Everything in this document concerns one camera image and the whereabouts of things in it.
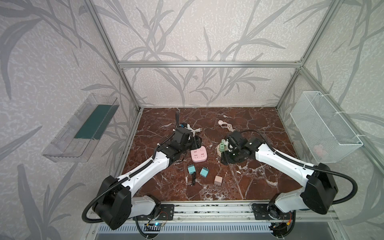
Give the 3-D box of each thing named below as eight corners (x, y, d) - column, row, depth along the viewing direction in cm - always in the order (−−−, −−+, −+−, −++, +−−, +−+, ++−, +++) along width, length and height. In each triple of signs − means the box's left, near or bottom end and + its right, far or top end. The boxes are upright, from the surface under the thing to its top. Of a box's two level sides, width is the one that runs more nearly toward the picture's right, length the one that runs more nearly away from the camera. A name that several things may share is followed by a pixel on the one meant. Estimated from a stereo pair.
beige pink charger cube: (213, 184, 85) (213, 183, 83) (214, 176, 88) (215, 174, 86) (221, 186, 84) (221, 185, 82) (222, 178, 87) (223, 177, 85)
